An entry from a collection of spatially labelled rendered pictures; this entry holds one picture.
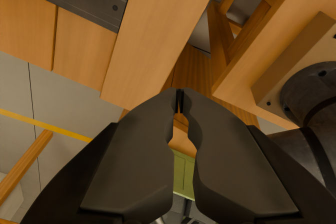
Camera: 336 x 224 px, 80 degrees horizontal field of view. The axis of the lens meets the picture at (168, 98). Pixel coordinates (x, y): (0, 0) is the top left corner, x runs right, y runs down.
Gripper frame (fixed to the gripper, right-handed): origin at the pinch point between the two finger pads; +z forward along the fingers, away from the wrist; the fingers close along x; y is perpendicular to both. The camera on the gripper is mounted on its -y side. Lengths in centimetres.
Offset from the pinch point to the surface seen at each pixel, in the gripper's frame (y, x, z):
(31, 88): 83, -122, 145
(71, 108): 104, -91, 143
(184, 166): 58, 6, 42
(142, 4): -0.8, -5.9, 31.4
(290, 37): 5.4, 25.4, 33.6
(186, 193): 59, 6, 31
